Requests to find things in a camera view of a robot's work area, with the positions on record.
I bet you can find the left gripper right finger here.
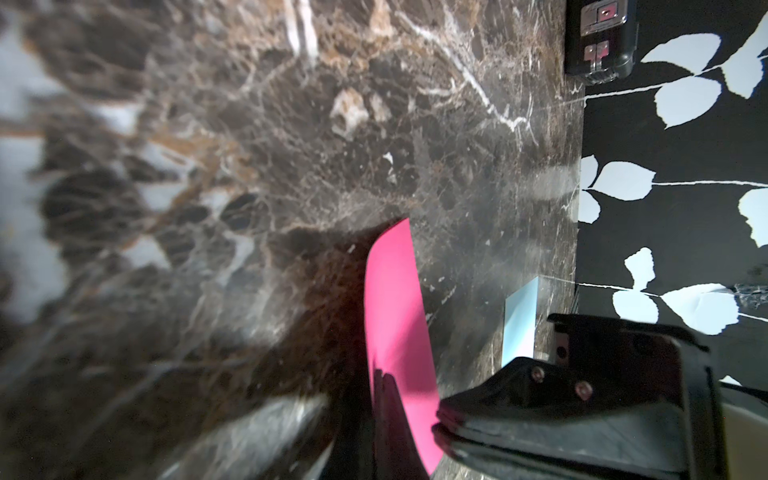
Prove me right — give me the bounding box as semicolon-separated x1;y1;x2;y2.
374;370;429;480

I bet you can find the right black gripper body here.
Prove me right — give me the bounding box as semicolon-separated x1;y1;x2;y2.
433;314;729;479

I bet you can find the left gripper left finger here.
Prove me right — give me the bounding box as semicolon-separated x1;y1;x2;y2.
320;371;374;480

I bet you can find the pink square paper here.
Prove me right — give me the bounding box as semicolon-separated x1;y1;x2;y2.
364;219;443;474

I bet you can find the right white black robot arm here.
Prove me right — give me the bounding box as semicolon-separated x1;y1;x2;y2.
433;314;767;479

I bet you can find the black carrying case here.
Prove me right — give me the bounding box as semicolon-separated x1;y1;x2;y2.
564;0;639;86

